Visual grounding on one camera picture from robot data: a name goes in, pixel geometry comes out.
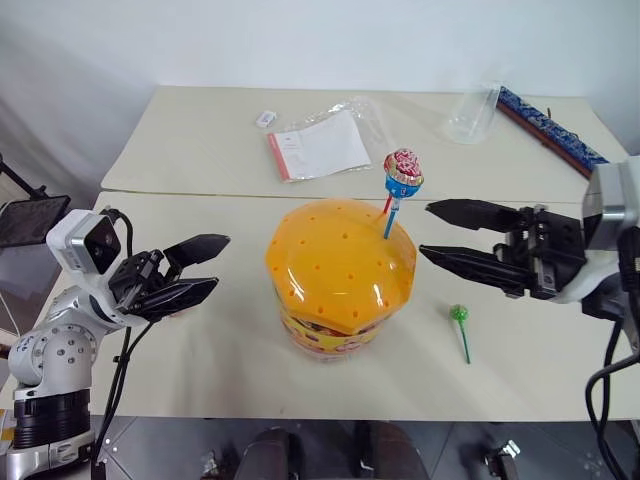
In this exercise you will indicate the black tablet screen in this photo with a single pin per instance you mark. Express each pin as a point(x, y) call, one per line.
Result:
point(32, 220)

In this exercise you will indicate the orange plastic lollipop jar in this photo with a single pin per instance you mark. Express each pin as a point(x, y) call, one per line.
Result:
point(335, 270)

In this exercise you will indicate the red and blue wrapped lollipop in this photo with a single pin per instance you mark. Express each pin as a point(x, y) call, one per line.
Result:
point(404, 170)

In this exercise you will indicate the green wrapped lollipop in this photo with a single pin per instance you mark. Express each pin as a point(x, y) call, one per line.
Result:
point(458, 314)

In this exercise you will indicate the white paper sheet red edge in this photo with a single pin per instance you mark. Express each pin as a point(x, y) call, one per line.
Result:
point(320, 147)

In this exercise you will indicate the dark rounded shape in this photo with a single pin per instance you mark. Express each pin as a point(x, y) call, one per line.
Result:
point(272, 455)

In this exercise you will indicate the long blue patterned box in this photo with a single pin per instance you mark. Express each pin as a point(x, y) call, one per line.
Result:
point(550, 130)

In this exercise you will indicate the black tripod stand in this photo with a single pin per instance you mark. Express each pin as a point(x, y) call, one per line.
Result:
point(20, 182)

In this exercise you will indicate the clear plastic cup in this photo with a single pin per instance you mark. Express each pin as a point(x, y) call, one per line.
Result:
point(472, 117)

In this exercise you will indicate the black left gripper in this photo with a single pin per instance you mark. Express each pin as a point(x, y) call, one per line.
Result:
point(137, 272)

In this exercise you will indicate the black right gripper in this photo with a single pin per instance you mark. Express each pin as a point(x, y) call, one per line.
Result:
point(555, 250)

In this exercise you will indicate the clear plastic bag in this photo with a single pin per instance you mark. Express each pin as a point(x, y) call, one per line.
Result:
point(367, 112)

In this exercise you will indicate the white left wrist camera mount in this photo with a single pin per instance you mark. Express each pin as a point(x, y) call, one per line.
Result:
point(70, 235)

